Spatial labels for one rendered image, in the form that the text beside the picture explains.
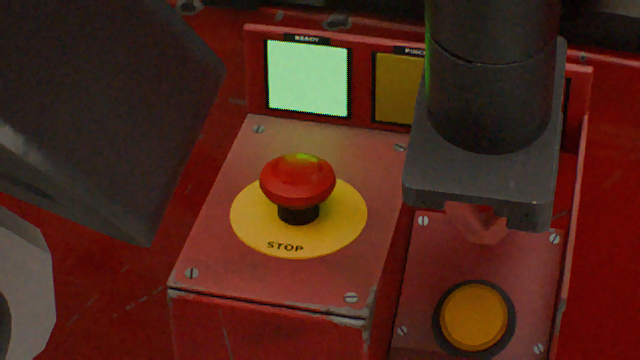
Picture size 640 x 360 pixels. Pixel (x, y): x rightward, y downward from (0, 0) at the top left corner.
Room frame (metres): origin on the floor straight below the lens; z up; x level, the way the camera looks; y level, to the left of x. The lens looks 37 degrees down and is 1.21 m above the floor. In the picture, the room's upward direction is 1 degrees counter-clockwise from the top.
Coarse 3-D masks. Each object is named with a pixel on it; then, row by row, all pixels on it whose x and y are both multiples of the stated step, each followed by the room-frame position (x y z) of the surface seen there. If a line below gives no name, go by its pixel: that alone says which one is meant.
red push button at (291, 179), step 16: (272, 160) 0.54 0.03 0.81; (288, 160) 0.54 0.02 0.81; (304, 160) 0.54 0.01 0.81; (320, 160) 0.54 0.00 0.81; (272, 176) 0.53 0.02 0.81; (288, 176) 0.53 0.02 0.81; (304, 176) 0.53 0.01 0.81; (320, 176) 0.53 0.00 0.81; (272, 192) 0.52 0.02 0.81; (288, 192) 0.52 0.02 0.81; (304, 192) 0.52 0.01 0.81; (320, 192) 0.52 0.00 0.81; (288, 208) 0.52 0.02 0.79; (304, 208) 0.52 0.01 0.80; (288, 224) 0.52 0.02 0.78; (304, 224) 0.52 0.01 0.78
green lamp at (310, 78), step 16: (272, 48) 0.62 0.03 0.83; (288, 48) 0.62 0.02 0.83; (304, 48) 0.62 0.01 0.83; (320, 48) 0.62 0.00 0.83; (336, 48) 0.61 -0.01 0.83; (272, 64) 0.62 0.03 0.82; (288, 64) 0.62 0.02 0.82; (304, 64) 0.62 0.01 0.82; (320, 64) 0.62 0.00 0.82; (336, 64) 0.61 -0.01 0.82; (272, 80) 0.62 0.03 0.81; (288, 80) 0.62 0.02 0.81; (304, 80) 0.62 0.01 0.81; (320, 80) 0.62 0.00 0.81; (336, 80) 0.61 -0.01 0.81; (272, 96) 0.62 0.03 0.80; (288, 96) 0.62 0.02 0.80; (304, 96) 0.62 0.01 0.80; (320, 96) 0.62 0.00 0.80; (336, 96) 0.61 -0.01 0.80; (320, 112) 0.62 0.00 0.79; (336, 112) 0.61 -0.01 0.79
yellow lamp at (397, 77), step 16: (384, 64) 0.61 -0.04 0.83; (400, 64) 0.60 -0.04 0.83; (416, 64) 0.60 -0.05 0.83; (384, 80) 0.61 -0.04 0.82; (400, 80) 0.60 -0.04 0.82; (416, 80) 0.60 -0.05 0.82; (384, 96) 0.61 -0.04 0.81; (400, 96) 0.60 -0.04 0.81; (416, 96) 0.60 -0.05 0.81; (384, 112) 0.61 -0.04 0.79; (400, 112) 0.60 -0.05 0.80
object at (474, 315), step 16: (464, 288) 0.52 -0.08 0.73; (480, 288) 0.52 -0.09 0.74; (448, 304) 0.52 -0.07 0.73; (464, 304) 0.52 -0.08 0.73; (480, 304) 0.51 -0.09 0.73; (496, 304) 0.51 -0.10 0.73; (448, 320) 0.51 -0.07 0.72; (464, 320) 0.51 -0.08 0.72; (480, 320) 0.51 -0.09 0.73; (496, 320) 0.51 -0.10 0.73; (448, 336) 0.50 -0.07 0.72; (464, 336) 0.50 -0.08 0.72; (480, 336) 0.50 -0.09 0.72; (496, 336) 0.50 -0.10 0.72; (480, 352) 0.50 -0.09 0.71
